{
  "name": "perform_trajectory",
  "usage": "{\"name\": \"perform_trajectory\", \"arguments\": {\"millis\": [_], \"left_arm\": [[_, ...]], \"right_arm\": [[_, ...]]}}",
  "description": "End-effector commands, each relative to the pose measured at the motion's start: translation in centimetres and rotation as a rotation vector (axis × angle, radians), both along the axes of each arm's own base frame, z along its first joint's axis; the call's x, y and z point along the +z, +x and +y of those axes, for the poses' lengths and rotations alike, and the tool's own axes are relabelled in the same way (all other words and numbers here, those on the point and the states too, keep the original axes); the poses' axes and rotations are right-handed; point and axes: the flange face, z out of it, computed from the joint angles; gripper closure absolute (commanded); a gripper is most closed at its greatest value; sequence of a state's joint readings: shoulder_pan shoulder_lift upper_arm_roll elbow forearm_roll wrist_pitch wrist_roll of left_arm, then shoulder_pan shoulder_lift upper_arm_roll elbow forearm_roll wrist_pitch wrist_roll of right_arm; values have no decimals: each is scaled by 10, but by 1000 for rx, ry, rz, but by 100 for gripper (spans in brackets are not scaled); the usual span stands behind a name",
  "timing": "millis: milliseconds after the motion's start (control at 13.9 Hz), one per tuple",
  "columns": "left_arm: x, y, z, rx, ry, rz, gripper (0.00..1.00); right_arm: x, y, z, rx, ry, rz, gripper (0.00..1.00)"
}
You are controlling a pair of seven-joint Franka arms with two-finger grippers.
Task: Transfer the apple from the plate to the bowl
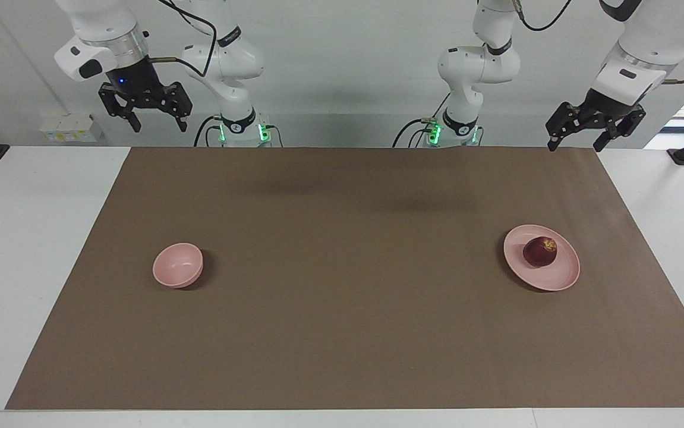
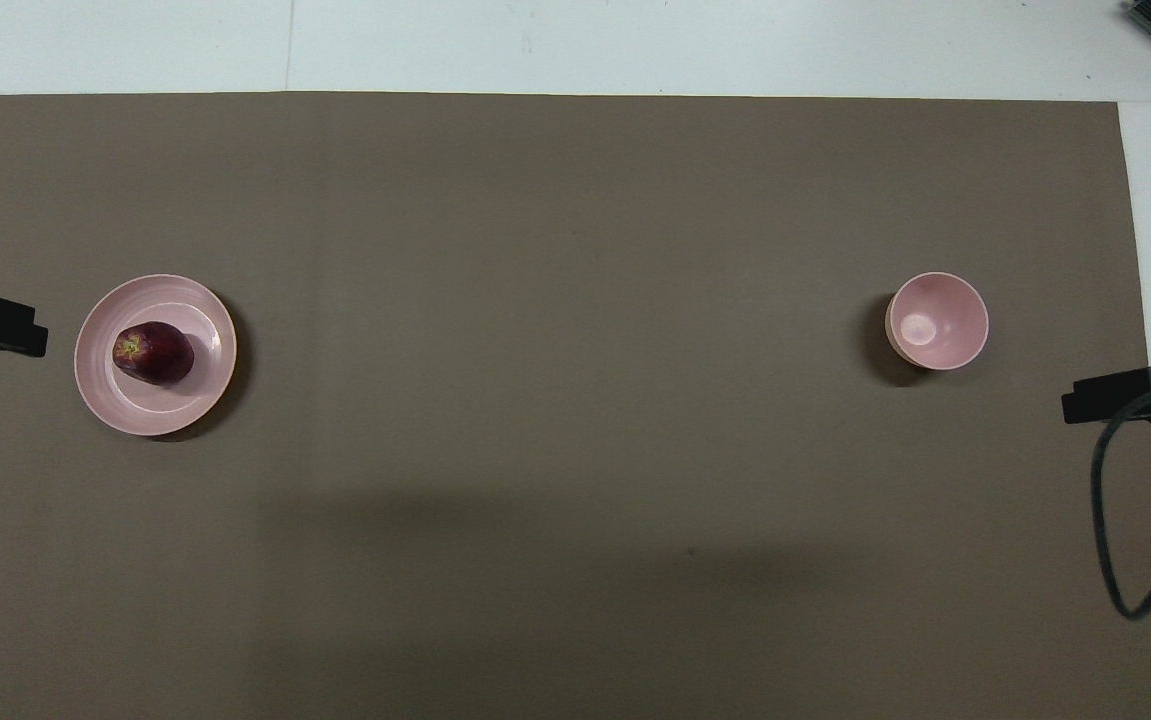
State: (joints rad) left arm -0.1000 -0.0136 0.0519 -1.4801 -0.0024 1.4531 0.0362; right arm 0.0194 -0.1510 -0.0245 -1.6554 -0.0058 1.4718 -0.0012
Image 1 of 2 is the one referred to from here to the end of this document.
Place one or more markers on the pink bowl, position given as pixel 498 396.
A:
pixel 176 264

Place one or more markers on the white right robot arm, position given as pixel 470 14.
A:
pixel 232 65

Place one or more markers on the pink plate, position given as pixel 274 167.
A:
pixel 561 273

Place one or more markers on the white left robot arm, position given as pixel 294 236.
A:
pixel 478 65

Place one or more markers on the white wall socket box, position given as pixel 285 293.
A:
pixel 71 128

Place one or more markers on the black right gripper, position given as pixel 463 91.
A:
pixel 136 80

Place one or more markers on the dark red apple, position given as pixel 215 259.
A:
pixel 539 252

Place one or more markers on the brown table mat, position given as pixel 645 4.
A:
pixel 347 297

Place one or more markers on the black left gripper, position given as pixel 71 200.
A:
pixel 609 107

